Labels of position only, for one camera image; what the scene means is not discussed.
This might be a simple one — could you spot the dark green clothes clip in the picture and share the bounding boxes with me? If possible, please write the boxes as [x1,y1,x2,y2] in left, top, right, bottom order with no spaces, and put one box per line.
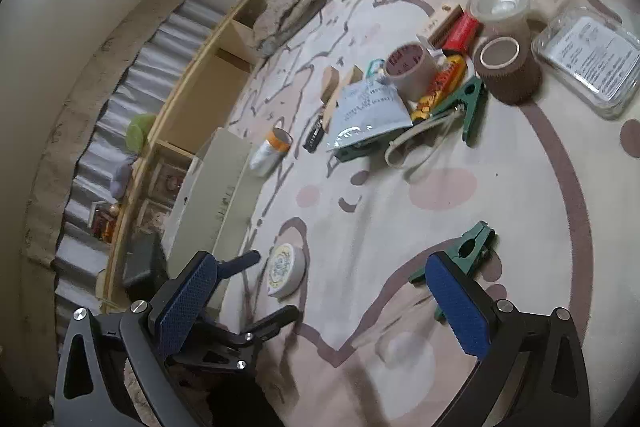
[330,139,396,164]

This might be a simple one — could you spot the beige tape roll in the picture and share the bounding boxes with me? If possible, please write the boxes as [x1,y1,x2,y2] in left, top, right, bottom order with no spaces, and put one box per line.
[384,43,441,102]

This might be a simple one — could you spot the orange snack bar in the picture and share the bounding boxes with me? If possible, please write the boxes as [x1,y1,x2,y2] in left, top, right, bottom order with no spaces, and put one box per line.
[411,54,468,122]

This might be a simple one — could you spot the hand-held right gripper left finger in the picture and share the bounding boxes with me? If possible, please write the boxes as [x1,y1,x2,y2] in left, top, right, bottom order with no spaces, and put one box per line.
[54,250,221,427]

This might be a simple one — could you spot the round white tin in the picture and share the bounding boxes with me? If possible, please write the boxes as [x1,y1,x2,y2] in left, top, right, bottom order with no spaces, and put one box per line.
[264,242,307,300]

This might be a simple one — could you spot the white printed pouch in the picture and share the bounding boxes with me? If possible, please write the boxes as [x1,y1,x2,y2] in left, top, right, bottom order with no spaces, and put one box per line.
[326,79,415,152]

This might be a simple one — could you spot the plastic film roll orange cap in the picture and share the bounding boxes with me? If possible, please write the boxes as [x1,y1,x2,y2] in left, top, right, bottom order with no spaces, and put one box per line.
[249,128,294,178]

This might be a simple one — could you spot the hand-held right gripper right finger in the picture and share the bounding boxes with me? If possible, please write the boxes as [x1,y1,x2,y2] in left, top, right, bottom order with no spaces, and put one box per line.
[425,251,592,427]

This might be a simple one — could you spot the beige strap loop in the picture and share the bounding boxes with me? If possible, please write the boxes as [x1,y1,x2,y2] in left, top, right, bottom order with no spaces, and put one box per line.
[384,112,463,170]

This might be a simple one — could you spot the small wooden block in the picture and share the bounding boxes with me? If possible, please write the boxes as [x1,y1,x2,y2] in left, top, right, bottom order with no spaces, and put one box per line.
[322,66,342,98]

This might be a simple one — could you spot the wooden shelf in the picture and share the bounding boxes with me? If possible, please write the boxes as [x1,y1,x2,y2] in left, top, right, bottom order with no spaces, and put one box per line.
[97,0,271,313]

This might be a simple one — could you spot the black key fob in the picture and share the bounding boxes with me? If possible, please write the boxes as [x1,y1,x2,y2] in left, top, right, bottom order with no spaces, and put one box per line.
[301,119,326,154]

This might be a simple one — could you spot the brown bandage roll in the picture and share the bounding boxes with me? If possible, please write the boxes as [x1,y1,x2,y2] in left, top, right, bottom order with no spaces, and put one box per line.
[472,36,543,105]

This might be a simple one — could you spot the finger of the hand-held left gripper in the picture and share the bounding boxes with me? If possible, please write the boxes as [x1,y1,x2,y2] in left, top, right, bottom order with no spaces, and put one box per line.
[215,251,261,280]
[167,304,301,374]

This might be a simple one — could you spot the grey curtain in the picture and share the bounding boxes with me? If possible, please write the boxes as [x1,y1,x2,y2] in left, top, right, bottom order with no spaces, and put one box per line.
[52,0,226,348]

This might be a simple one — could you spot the purple plush toy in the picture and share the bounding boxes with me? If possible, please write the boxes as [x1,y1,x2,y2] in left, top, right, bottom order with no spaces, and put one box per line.
[109,154,138,200]

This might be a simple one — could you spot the clear labelled plastic box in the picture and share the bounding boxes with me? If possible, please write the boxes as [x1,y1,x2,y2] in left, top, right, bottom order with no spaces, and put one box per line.
[531,7,640,122]

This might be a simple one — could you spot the red pack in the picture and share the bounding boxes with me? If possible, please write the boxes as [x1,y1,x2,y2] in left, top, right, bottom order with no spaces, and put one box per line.
[441,13,482,55]

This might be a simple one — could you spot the clear plastic cup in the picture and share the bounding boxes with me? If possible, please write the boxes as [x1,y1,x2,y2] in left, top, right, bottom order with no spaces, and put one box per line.
[468,0,531,38]

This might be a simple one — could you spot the small wooden box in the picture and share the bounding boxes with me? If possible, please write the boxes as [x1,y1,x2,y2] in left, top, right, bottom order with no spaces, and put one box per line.
[417,4,468,50]

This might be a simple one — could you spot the white shoe box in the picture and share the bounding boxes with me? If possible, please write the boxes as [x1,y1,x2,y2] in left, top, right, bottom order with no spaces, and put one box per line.
[162,127,261,308]

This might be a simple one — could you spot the white doll in clear box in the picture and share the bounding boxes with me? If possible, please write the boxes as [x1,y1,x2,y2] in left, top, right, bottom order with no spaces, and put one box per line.
[135,199,173,238]

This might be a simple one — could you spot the beige printed valance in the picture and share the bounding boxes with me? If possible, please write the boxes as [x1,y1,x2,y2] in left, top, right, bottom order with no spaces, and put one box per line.
[22,0,193,275]

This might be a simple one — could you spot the red doll in clear box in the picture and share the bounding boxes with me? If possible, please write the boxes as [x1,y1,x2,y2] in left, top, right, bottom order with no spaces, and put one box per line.
[157,157,193,202]

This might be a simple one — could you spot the colourful small boxes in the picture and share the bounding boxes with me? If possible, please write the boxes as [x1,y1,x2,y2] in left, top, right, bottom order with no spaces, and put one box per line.
[90,202,121,243]

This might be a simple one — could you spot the green plush toy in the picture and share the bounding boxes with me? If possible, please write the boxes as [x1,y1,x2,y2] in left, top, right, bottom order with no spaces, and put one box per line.
[124,113,157,152]

